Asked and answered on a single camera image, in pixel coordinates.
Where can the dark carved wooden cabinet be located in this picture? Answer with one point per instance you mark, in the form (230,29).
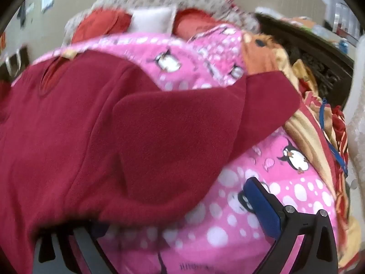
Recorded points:
(322,68)

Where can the white wall poster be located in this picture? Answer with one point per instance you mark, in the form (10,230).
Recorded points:
(47,1)

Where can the dark wall shelf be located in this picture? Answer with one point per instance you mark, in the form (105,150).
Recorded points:
(25,14)

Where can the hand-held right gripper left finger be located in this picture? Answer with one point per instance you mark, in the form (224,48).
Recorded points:
(47,248)

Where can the red wall sticker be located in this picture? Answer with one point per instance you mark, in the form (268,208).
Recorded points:
(2,40)

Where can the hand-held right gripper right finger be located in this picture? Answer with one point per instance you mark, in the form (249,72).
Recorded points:
(262,205)

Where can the orange yellow red printed blanket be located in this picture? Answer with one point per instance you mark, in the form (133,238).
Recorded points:
(299,128)

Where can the blue can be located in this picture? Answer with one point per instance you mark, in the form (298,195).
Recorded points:
(344,45)

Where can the pink penguin print blanket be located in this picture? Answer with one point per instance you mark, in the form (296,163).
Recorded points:
(268,154)

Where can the white pillow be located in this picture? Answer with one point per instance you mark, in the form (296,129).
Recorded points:
(151,20)

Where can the dark red sweater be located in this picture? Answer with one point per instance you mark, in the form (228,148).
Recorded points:
(114,134)

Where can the white patterned cloth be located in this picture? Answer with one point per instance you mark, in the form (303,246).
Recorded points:
(356,131)

